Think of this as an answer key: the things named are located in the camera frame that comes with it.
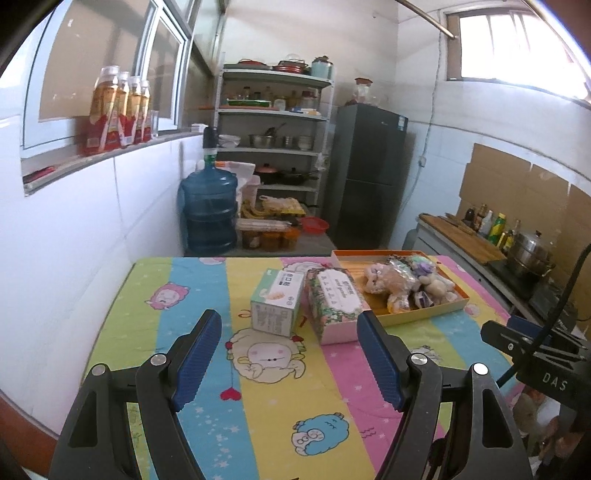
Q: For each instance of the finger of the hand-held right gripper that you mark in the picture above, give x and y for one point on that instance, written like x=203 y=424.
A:
x=568 y=344
x=508 y=341

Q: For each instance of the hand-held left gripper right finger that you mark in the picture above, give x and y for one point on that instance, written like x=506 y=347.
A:
x=378 y=364

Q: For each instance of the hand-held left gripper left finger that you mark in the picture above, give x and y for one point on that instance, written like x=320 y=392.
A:
x=198 y=360

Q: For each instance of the small yellow white packet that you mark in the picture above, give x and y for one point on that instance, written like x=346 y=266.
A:
x=399 y=304

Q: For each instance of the orange gold cardboard box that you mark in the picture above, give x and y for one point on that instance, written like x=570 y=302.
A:
x=452 y=300

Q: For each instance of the small blue white packet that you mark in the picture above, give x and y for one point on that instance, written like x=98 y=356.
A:
x=423 y=300

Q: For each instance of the beige teddy bear plush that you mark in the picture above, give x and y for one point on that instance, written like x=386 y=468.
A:
x=436 y=288

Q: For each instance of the white green tissue packet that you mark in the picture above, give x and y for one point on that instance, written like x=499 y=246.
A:
x=405 y=270

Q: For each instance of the leopard print scrunchie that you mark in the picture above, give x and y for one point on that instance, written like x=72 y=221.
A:
x=397 y=258

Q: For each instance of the mint green puff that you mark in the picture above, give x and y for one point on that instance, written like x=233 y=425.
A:
x=418 y=263

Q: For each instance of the black induction cooker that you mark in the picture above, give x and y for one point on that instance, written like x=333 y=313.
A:
x=521 y=284

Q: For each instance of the floral tissue box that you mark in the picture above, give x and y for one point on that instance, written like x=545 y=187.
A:
x=334 y=300

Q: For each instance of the grey kitchen counter cabinet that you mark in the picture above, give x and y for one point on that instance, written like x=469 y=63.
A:
x=461 y=277

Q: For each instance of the steel steamer pot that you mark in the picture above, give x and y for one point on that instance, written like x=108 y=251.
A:
x=528 y=256

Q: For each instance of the colourful striped printed blanket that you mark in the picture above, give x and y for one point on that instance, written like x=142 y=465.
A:
x=277 y=415

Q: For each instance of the green white carton box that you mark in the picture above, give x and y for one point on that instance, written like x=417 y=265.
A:
x=277 y=300

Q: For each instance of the small oil bottle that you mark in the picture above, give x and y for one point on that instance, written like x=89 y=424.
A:
x=508 y=242

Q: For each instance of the green yellow bottle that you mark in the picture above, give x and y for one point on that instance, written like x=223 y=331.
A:
x=497 y=230

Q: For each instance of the wooden cutting board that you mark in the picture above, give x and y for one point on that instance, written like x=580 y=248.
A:
x=461 y=240

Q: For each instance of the narrow cardboard sheet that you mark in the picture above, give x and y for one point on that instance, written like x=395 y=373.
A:
x=579 y=230

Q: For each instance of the white condiment bottle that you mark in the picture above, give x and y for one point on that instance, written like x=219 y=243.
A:
x=487 y=225

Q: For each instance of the brown sauce bottle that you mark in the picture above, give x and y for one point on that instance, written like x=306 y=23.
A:
x=481 y=217

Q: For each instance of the dark sauce bottle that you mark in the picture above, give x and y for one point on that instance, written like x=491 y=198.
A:
x=469 y=219

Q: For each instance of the row of orange sauce jars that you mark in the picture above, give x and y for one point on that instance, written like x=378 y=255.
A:
x=270 y=241

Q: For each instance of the pack of noodles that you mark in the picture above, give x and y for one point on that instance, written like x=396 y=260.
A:
x=268 y=225

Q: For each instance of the blue water jug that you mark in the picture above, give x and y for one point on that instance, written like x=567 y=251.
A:
x=207 y=207

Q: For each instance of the red plastic basket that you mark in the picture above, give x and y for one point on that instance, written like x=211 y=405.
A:
x=315 y=225

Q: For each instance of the large cardboard sheet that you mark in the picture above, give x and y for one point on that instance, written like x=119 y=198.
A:
x=512 y=184

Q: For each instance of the bunch of bananas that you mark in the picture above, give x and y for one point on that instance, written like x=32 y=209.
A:
x=254 y=210

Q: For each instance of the bagged egg tray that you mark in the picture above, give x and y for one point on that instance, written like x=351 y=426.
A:
x=284 y=206

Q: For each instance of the white sacks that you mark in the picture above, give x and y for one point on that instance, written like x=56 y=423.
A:
x=238 y=180

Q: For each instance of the dark fridge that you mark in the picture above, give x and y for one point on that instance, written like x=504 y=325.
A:
x=364 y=175

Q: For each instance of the red cooking pot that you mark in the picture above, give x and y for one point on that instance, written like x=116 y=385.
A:
x=267 y=174

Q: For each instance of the black wok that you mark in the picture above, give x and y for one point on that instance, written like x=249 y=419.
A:
x=298 y=177

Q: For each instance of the black white water pump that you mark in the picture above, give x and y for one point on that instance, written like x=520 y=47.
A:
x=211 y=143

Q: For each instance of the stacked white bowls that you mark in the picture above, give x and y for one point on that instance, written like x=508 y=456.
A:
x=229 y=141

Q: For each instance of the steel pots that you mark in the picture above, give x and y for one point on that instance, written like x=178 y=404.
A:
x=263 y=141

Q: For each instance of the white deep bowl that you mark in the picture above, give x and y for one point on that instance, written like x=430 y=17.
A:
x=304 y=143

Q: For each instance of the clear drinking glass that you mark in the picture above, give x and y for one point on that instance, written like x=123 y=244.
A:
x=154 y=124

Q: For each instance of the white metal shelf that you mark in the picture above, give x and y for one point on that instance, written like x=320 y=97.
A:
x=272 y=115

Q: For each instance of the glass jar with brown lid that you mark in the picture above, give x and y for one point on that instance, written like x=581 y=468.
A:
x=363 y=91

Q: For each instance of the small barred window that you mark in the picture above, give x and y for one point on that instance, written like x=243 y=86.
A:
x=517 y=50

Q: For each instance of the teal lidded jar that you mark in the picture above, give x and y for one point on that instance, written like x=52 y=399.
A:
x=322 y=68

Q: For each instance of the red lidded pan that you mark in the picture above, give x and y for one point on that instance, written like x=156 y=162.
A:
x=291 y=64

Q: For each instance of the sliding window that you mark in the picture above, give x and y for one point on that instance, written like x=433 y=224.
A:
x=92 y=60

